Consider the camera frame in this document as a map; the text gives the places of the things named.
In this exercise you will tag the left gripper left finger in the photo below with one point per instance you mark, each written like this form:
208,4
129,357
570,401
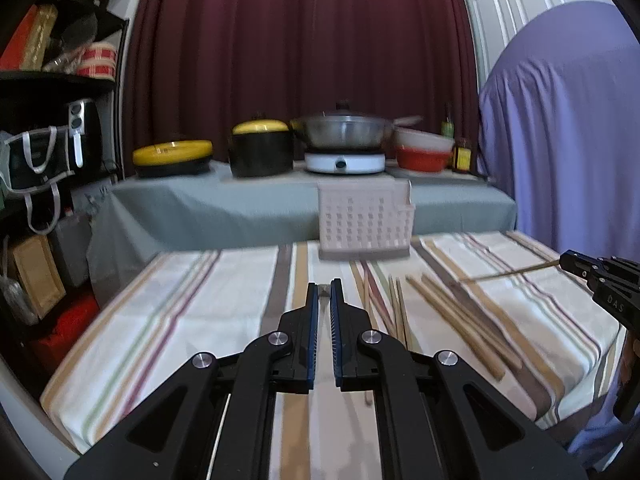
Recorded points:
284,361

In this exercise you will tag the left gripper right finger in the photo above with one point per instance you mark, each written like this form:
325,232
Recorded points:
357,368

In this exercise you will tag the wooden chopstick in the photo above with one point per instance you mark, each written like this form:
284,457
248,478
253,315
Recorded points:
506,274
406,332
470,319
368,395
484,351
396,309

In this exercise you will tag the striped tablecloth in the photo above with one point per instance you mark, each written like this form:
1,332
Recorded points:
150,391

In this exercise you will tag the white perforated utensil basket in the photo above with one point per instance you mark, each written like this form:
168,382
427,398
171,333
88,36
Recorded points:
365,220

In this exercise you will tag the brown sauce jar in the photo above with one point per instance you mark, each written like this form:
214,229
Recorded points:
462,156

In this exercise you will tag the white induction cooker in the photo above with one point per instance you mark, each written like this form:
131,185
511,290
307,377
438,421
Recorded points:
344,162

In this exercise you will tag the grey tablecloth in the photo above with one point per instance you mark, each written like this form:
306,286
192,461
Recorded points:
139,218

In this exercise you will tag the red bowl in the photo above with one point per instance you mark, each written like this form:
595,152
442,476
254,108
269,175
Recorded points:
430,162

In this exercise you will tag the black pot yellow lid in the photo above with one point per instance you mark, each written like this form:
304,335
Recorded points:
261,148

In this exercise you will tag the green glass bottle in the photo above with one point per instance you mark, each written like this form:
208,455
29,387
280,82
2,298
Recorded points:
447,128

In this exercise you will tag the yellow lid black pan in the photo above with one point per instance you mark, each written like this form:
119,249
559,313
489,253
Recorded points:
173,159

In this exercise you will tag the white bowl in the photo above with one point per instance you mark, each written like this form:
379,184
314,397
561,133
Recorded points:
424,141

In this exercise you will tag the red bag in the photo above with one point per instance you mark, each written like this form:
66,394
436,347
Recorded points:
52,348

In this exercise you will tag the steel wok with lid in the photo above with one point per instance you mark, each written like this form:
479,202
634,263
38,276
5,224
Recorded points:
343,128

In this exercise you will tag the wooden board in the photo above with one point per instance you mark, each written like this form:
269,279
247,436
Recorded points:
34,267

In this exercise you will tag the dark red curtain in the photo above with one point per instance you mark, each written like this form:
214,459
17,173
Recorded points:
197,68

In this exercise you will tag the red white checked box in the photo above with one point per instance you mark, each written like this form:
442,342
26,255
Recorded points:
98,61

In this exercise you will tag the black storage shelf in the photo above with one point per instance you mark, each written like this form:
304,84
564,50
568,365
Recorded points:
59,134

